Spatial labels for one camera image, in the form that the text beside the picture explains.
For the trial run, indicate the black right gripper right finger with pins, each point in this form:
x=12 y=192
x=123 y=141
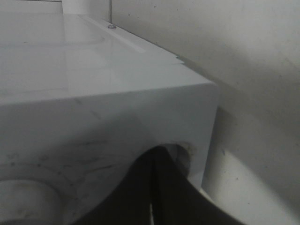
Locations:
x=175 y=201

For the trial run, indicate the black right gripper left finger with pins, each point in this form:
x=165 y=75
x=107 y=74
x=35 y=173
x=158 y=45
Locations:
x=129 y=202

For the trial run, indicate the round white door release button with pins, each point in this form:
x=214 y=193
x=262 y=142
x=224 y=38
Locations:
x=181 y=153

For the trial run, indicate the lower white timer knob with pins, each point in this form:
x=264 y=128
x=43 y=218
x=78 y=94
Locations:
x=29 y=202

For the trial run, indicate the white microwave oven body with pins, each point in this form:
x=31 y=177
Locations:
x=81 y=99

